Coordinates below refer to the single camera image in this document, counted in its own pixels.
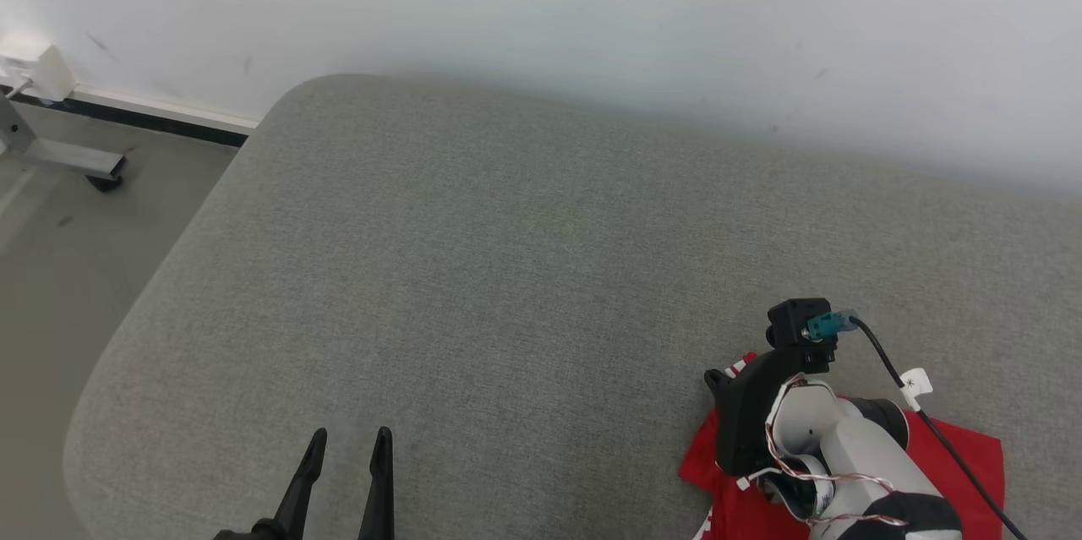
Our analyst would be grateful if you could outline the red jersey with white trim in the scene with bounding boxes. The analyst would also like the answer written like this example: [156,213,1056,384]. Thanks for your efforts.
[679,352,1008,540]

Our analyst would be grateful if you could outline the red and white wire bundle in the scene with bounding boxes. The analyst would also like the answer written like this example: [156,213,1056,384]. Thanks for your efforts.
[735,375,910,528]

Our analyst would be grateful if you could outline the white cable tag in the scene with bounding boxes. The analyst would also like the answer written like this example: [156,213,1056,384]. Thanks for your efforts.
[898,367,934,413]

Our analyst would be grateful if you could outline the white wall box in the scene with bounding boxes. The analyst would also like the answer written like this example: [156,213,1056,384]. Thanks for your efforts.
[0,44,79,102]

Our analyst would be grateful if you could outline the teal right camera connector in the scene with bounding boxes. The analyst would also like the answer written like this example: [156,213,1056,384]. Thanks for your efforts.
[803,309,860,343]

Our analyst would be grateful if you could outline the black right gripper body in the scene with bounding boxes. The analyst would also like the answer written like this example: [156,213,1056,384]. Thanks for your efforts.
[703,346,839,478]

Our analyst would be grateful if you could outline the black right camera cable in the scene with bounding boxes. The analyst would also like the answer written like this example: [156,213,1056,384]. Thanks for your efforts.
[849,315,1030,540]

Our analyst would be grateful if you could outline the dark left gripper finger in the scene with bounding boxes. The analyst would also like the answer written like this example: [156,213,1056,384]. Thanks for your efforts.
[357,425,396,540]
[270,427,329,540]

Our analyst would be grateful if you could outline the grey metal leg with caster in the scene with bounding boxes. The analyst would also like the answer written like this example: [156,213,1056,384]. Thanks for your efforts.
[0,90,128,194]

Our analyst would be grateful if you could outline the white and black wall baseboard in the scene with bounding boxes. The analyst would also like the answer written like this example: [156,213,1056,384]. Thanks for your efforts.
[0,82,257,145]

